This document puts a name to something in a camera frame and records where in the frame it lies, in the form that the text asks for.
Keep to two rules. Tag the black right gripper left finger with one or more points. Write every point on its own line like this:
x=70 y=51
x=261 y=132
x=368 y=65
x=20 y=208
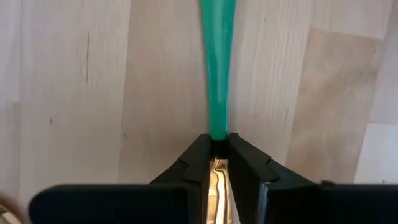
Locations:
x=109 y=205

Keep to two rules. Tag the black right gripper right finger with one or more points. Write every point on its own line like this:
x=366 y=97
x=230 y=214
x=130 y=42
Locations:
x=311 y=205

